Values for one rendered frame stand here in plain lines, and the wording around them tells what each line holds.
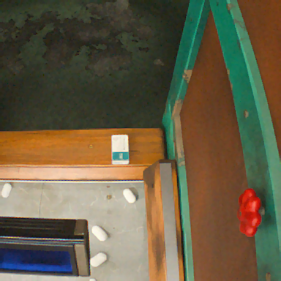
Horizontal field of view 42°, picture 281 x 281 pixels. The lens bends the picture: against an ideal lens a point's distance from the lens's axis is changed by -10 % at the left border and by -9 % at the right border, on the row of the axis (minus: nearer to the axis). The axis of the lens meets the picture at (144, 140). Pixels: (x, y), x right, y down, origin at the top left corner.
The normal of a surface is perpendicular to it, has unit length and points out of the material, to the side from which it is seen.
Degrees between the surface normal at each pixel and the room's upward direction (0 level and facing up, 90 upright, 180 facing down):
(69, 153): 0
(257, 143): 90
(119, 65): 0
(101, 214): 0
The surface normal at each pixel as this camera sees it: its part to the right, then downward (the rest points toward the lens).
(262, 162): -1.00, 0.01
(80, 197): 0.08, -0.44
